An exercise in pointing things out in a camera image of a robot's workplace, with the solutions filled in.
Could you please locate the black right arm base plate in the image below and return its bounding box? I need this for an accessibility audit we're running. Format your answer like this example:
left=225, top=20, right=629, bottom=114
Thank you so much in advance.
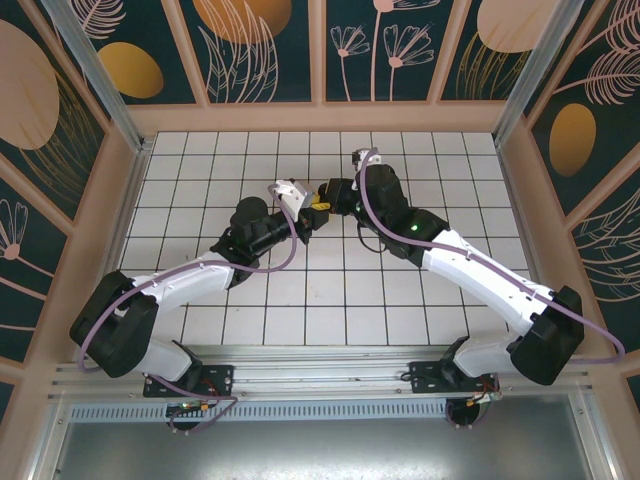
left=406, top=357, right=502, bottom=397

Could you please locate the thin black cable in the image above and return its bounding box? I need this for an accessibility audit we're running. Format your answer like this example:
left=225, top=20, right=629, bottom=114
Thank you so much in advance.
left=356, top=222, right=389, bottom=255

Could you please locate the grey metal shelf sheet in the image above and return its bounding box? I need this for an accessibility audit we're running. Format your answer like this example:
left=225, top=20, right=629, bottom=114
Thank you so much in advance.
left=47, top=418, right=606, bottom=480

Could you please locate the perforated metal cable tray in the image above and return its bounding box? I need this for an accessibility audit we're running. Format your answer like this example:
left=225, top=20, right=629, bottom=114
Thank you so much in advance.
left=67, top=398, right=455, bottom=422

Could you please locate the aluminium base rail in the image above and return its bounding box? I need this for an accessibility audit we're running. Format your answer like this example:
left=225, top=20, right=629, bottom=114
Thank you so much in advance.
left=48, top=343, right=597, bottom=402

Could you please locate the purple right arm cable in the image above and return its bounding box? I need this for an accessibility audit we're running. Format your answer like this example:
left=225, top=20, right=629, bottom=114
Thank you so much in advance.
left=352, top=148, right=627, bottom=365

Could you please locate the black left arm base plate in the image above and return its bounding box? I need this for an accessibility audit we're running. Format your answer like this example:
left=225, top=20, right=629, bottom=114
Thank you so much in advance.
left=142, top=363, right=237, bottom=399

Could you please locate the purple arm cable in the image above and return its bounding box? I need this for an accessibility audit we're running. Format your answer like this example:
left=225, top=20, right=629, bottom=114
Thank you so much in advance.
left=76, top=182, right=304, bottom=436
left=352, top=148, right=627, bottom=365

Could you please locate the aluminium frame post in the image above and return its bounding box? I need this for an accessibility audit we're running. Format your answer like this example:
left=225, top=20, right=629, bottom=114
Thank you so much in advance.
left=40, top=0, right=154, bottom=155
left=491, top=0, right=587, bottom=147

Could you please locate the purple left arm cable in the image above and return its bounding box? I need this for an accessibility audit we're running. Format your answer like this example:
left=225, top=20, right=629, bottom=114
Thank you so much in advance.
left=76, top=182, right=304, bottom=436

